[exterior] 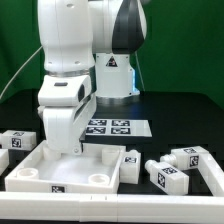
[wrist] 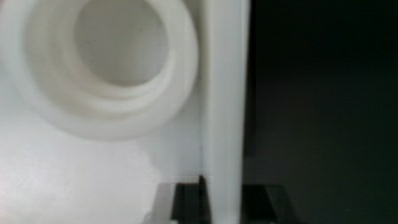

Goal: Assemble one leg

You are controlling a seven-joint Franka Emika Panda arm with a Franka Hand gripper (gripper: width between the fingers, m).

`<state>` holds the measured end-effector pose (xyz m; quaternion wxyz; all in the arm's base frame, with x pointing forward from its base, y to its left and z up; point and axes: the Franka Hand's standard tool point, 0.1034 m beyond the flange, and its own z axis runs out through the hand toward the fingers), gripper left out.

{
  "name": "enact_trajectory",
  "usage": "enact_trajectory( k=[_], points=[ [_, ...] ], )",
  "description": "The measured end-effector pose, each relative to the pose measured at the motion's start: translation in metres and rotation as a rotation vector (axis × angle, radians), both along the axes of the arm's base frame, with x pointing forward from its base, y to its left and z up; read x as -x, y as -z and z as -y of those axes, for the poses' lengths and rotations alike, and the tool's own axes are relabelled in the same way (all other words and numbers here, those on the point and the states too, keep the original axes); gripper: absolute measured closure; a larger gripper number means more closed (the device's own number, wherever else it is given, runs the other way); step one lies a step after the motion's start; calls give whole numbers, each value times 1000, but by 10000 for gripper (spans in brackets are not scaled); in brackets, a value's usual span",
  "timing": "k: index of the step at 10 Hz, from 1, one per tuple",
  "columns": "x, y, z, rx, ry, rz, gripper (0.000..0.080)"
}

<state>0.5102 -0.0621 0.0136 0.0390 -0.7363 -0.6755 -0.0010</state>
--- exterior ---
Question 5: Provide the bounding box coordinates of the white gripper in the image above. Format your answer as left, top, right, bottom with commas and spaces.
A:
38, 75, 96, 155

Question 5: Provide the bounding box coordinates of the white square table top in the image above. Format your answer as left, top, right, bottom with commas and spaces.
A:
5, 141, 126, 194

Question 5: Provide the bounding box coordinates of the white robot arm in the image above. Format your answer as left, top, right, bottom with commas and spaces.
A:
38, 0, 147, 155

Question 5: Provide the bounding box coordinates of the white tag sheet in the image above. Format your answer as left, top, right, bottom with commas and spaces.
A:
86, 119, 152, 137

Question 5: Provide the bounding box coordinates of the white U-shaped obstacle fence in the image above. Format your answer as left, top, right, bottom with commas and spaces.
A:
0, 161, 224, 224

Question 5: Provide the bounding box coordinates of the white cable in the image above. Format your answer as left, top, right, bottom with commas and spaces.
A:
0, 44, 44, 101

